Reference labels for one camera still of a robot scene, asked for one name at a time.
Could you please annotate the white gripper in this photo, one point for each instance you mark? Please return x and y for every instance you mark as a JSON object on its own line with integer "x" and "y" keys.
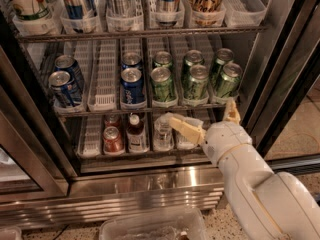
{"x": 226, "y": 140}

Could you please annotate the green soda can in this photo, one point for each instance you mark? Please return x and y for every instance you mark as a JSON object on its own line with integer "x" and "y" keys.
{"x": 196, "y": 82}

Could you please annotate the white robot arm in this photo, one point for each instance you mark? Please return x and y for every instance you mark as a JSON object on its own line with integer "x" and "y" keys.
{"x": 268, "y": 205}

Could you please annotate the green can front right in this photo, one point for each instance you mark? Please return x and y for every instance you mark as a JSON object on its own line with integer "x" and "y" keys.
{"x": 228, "y": 80}

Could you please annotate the green can front left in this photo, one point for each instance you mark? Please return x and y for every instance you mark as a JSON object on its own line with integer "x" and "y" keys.
{"x": 162, "y": 85}

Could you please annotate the green can back middle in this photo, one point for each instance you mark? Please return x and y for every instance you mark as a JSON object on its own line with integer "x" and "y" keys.
{"x": 192, "y": 57}

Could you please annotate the green can back right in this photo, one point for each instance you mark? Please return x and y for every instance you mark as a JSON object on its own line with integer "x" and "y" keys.
{"x": 222, "y": 57}

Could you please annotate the open fridge glass door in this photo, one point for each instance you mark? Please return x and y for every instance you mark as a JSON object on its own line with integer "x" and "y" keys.
{"x": 283, "y": 68}

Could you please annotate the green can back left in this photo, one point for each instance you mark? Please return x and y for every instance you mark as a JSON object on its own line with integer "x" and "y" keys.
{"x": 163, "y": 59}

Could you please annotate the blue can front centre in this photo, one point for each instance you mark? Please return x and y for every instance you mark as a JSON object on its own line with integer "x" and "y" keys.
{"x": 132, "y": 86}

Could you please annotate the red can back bottom shelf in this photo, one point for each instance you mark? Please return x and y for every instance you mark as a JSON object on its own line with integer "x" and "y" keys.
{"x": 112, "y": 120}

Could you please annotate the red can shelf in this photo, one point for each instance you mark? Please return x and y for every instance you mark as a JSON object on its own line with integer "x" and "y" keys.
{"x": 112, "y": 120}
{"x": 112, "y": 140}

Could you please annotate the red can front bottom shelf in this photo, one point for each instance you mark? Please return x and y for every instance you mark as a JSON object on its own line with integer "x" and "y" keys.
{"x": 112, "y": 140}

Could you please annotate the blue can back centre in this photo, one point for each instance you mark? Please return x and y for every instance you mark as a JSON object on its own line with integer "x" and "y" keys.
{"x": 131, "y": 60}

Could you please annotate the empty white tray middle shelf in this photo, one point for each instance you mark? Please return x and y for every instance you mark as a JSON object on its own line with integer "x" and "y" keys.
{"x": 102, "y": 92}

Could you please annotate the stainless steel fridge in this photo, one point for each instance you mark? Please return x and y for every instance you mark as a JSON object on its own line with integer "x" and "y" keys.
{"x": 70, "y": 179}

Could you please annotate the blue silver can top shelf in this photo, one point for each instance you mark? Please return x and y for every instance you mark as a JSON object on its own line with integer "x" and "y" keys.
{"x": 166, "y": 12}

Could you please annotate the blue can front far left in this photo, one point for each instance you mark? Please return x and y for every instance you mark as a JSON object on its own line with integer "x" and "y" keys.
{"x": 65, "y": 89}

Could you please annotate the blue can back far left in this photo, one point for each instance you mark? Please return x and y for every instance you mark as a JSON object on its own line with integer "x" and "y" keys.
{"x": 69, "y": 64}

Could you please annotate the white tall can top shelf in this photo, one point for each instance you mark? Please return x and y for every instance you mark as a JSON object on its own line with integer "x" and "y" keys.
{"x": 30, "y": 10}

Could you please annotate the clear water bottle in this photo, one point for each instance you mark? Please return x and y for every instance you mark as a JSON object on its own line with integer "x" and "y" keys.
{"x": 163, "y": 136}

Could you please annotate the brown drink bottle white cap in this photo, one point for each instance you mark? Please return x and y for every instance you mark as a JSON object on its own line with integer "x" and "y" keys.
{"x": 136, "y": 135}

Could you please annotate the clear plastic bin on floor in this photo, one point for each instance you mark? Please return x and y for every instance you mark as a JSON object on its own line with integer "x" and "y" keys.
{"x": 162, "y": 224}

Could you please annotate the empty clear tray top right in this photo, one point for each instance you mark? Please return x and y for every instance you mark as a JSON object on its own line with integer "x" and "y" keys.
{"x": 242, "y": 13}

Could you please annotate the clear container corner bottom left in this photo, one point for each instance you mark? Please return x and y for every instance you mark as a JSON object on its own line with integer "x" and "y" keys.
{"x": 11, "y": 233}

